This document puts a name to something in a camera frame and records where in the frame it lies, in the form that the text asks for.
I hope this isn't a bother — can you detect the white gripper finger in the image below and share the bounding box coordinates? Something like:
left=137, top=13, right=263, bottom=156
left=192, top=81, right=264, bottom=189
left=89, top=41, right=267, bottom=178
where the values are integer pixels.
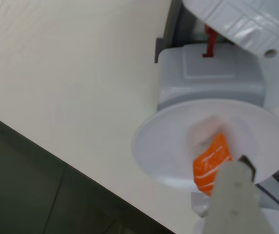
left=187, top=116, right=231, bottom=156
left=202, top=155, right=278, bottom=234

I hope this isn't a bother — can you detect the orange salmon nigiri sushi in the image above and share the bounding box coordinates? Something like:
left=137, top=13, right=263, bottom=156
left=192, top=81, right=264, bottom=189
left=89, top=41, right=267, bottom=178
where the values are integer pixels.
left=192, top=133, right=233, bottom=197

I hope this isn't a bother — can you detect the white Shinkansen toy locomotive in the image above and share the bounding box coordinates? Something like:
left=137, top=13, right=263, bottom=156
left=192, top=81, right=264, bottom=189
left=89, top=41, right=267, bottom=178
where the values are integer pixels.
left=182, top=0, right=279, bottom=115

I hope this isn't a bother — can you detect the white toy train car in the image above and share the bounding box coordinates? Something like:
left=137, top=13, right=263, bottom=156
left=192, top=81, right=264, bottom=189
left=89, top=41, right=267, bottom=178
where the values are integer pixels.
left=156, top=43, right=266, bottom=115
left=255, top=174, right=279, bottom=216

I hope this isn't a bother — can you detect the white round plastic plate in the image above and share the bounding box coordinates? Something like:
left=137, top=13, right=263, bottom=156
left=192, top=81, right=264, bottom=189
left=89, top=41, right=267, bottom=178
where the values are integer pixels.
left=131, top=98, right=279, bottom=188

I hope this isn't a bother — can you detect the grey circular toy train track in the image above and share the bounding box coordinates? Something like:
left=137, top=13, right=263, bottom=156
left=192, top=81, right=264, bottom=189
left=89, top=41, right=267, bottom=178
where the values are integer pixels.
left=155, top=0, right=186, bottom=64

